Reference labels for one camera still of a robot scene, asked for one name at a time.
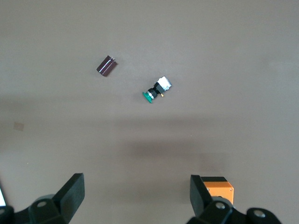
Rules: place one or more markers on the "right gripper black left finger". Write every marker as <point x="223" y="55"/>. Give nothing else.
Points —
<point x="67" y="198"/>

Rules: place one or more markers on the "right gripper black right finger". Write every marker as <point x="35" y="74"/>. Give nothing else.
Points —
<point x="203" y="205"/>

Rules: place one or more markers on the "green push button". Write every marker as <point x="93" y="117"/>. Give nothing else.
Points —
<point x="155" y="91"/>

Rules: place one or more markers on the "orange box with black base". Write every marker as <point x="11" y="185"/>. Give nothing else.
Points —
<point x="222" y="189"/>

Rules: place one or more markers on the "dark purple capacitor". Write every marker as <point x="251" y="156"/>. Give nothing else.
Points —
<point x="106" y="66"/>

